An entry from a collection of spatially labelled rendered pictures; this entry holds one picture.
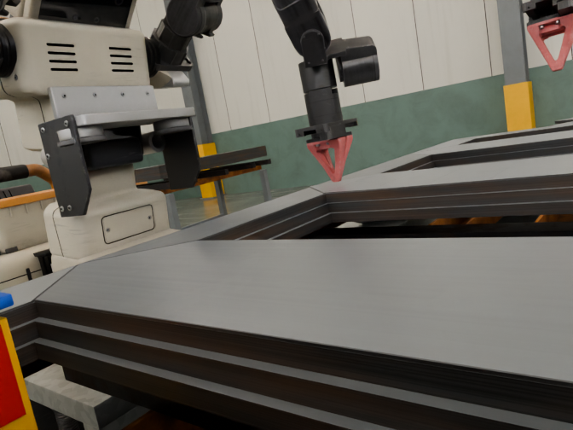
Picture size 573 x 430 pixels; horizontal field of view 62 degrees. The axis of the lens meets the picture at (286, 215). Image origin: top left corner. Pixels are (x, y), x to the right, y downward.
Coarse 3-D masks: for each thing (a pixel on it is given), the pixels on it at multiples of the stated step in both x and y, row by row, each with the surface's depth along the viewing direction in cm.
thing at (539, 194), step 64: (384, 192) 67; (448, 192) 62; (512, 192) 56; (64, 320) 37; (128, 320) 31; (128, 384) 30; (192, 384) 26; (256, 384) 24; (320, 384) 21; (384, 384) 20; (448, 384) 18; (512, 384) 17
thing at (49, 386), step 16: (352, 224) 135; (368, 224) 131; (384, 224) 128; (400, 224) 124; (416, 224) 132; (48, 368) 71; (32, 384) 67; (48, 384) 65; (64, 384) 64; (48, 400) 65; (64, 400) 62; (80, 400) 59; (96, 400) 58; (112, 400) 59; (80, 416) 60; (96, 416) 57; (112, 416) 59
